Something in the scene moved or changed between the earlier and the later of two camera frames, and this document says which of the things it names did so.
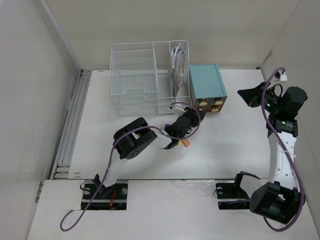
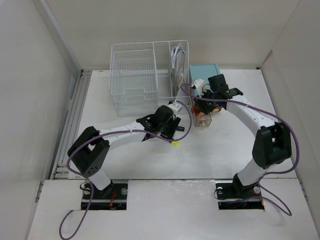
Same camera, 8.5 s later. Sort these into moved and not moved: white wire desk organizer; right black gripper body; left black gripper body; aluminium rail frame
Moved: left black gripper body; right black gripper body
Not moved: aluminium rail frame; white wire desk organizer
